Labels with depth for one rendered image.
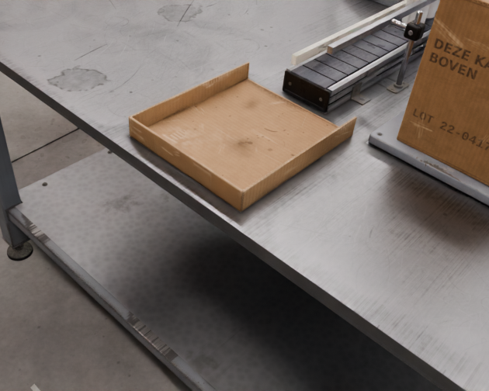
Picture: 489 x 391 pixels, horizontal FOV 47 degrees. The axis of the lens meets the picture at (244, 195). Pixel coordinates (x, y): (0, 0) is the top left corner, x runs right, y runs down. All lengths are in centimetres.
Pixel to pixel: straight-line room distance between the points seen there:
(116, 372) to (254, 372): 44
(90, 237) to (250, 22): 75
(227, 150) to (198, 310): 63
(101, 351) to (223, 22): 95
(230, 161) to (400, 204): 28
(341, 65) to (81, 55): 53
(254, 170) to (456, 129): 33
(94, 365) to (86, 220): 41
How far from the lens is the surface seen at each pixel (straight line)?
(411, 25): 117
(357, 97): 116
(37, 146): 242
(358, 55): 121
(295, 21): 144
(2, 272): 194
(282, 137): 100
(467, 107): 95
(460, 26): 91
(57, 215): 176
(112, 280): 156
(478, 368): 76
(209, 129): 101
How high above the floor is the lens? 141
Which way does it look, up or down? 41 degrees down
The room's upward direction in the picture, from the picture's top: 6 degrees clockwise
